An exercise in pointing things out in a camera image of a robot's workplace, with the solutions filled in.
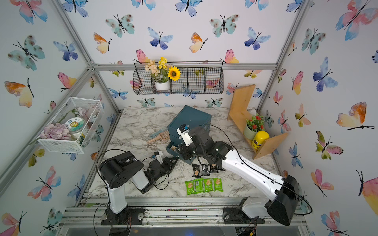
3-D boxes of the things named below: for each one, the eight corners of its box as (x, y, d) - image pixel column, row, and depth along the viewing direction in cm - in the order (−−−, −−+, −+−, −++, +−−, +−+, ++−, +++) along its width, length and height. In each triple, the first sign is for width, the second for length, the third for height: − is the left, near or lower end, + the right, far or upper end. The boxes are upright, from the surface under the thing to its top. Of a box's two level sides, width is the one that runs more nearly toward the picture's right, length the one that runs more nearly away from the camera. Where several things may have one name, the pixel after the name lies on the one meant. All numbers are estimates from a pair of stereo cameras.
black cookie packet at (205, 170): (201, 175, 89) (201, 174, 87) (201, 165, 93) (201, 164, 91) (209, 175, 89) (209, 174, 87) (209, 165, 93) (209, 164, 91)
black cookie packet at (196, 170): (192, 177, 89) (192, 176, 87) (192, 165, 93) (192, 163, 92) (200, 177, 89) (200, 176, 87) (200, 165, 93) (200, 163, 92)
